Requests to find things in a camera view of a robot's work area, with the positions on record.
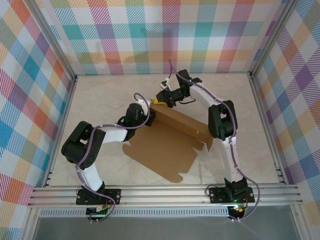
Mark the brown cardboard box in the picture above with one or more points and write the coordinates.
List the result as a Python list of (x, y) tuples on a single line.
[(165, 147)]

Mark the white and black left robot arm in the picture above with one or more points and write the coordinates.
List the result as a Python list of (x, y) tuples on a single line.
[(112, 135)]

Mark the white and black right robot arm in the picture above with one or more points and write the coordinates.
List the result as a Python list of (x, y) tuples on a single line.
[(220, 122)]

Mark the aluminium left side rail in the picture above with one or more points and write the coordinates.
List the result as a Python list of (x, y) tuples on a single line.
[(67, 106)]

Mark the aluminium right side rail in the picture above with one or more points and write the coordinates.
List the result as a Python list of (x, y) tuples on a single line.
[(258, 100)]

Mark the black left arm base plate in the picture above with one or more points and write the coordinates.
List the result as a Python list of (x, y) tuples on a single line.
[(113, 196)]

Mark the aluminium mounting rail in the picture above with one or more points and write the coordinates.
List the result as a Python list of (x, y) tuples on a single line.
[(162, 196)]

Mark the aluminium right frame post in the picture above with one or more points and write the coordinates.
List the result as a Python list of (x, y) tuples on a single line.
[(272, 37)]

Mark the aluminium frame post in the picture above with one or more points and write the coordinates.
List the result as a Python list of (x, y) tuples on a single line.
[(51, 37), (272, 37)]

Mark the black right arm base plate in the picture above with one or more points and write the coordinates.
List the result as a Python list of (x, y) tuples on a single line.
[(217, 195)]

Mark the aluminium left frame post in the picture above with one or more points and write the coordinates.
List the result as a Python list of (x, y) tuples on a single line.
[(51, 37)]

